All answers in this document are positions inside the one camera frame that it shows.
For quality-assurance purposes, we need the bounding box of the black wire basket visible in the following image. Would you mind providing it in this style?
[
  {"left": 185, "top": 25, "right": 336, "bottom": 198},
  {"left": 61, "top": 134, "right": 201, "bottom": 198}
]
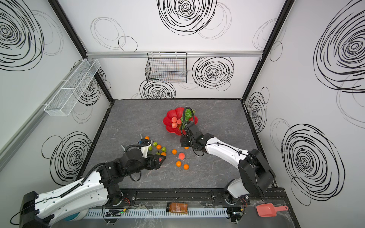
[{"left": 144, "top": 52, "right": 188, "bottom": 83}]

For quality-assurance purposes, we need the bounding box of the white wire shelf basket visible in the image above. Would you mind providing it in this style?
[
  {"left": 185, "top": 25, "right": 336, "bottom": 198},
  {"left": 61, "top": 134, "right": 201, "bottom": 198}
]
[{"left": 44, "top": 59, "right": 101, "bottom": 116}]

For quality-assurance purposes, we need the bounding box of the white cable duct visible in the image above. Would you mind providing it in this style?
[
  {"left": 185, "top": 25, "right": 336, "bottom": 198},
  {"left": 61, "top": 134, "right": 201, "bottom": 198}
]
[{"left": 84, "top": 208, "right": 229, "bottom": 219}]

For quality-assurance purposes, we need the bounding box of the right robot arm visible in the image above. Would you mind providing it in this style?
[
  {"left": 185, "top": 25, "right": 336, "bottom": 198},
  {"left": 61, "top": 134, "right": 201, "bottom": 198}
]
[{"left": 180, "top": 122, "right": 276, "bottom": 204}]

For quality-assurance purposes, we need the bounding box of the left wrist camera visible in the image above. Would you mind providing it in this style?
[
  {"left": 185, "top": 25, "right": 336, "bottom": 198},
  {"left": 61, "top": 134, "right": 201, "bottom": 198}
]
[{"left": 139, "top": 138, "right": 152, "bottom": 158}]

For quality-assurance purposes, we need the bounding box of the pink plastic scoop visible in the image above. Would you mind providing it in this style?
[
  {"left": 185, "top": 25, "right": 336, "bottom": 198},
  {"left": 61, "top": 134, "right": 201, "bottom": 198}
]
[{"left": 256, "top": 203, "right": 289, "bottom": 218}]

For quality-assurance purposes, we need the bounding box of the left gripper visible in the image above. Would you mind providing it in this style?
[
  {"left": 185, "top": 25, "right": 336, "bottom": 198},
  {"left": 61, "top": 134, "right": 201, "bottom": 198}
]
[{"left": 125, "top": 152, "right": 167, "bottom": 177}]

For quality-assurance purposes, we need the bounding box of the green grape bunch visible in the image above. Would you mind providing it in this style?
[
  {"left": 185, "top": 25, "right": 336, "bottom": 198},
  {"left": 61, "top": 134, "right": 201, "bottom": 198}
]
[{"left": 181, "top": 109, "right": 197, "bottom": 122}]

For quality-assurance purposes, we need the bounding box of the red flower-shaped bowl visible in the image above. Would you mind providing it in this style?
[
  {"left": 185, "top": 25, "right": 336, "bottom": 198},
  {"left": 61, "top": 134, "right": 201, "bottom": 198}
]
[{"left": 163, "top": 107, "right": 198, "bottom": 135}]

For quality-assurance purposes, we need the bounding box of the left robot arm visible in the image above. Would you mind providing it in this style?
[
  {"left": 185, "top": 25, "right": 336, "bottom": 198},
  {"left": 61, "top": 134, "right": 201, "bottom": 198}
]
[{"left": 19, "top": 152, "right": 166, "bottom": 228}]

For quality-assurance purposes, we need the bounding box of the teal lidded container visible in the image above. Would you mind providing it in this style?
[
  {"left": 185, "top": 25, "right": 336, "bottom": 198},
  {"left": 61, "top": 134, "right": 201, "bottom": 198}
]
[{"left": 63, "top": 213, "right": 85, "bottom": 221}]

